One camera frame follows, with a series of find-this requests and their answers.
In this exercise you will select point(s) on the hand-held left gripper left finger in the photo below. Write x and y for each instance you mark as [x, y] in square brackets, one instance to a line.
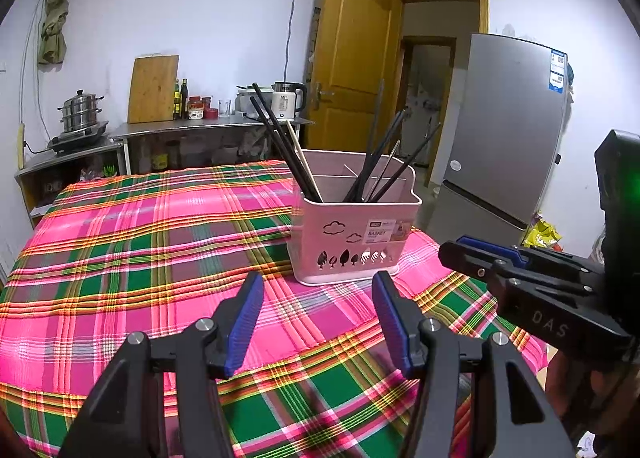
[245, 323]

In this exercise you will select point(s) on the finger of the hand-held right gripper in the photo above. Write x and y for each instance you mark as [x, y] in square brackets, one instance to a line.
[465, 258]
[492, 248]

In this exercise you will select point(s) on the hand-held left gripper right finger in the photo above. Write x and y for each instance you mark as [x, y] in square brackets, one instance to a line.
[392, 323]

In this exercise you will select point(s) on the pink plastic basket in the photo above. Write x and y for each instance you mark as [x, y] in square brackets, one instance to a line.
[310, 238]

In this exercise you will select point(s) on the black chopstick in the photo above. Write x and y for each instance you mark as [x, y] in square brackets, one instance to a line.
[257, 109]
[262, 99]
[380, 147]
[426, 135]
[415, 152]
[376, 117]

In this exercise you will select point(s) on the beige chopstick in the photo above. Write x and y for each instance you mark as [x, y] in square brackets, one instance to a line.
[387, 162]
[300, 151]

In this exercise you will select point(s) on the yellow snack bags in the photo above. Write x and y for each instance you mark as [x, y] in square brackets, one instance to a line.
[542, 235]

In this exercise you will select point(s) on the grey refrigerator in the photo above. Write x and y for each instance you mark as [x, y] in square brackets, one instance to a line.
[500, 137]

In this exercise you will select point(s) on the pink green plaid tablecloth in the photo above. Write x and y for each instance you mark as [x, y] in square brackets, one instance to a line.
[150, 248]

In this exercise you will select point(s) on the long steel counter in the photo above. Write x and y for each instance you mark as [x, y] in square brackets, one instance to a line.
[165, 127]

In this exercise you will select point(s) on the red round container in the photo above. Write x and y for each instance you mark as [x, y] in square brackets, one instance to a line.
[211, 113]

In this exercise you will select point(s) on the clear drinking glass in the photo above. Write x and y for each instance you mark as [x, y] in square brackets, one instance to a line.
[224, 108]

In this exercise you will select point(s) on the red lidded jar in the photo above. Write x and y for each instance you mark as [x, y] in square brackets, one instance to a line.
[195, 111]

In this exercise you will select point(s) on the white rice cooker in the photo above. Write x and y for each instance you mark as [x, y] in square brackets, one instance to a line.
[242, 105]

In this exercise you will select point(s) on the white electric kettle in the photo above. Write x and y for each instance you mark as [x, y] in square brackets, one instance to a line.
[286, 105]

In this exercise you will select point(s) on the dark glass bottle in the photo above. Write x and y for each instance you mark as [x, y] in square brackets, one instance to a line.
[184, 102]
[177, 105]

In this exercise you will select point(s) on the low steel stand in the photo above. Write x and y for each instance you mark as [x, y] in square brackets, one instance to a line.
[70, 157]

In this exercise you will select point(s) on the black induction cooktop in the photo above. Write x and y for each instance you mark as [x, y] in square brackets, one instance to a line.
[75, 142]

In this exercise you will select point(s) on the yellow wooden door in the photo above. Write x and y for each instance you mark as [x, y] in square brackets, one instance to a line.
[350, 37]

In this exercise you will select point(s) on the wooden cutting board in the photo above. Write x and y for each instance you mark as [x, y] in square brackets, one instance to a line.
[152, 90]

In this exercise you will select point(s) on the stainless steel steamer pot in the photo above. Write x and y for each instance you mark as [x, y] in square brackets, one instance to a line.
[80, 112]

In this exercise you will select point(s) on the yellow power strip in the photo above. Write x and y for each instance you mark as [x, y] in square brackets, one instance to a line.
[20, 147]

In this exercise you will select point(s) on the hanging green cloth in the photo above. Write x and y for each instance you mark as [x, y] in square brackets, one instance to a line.
[52, 37]

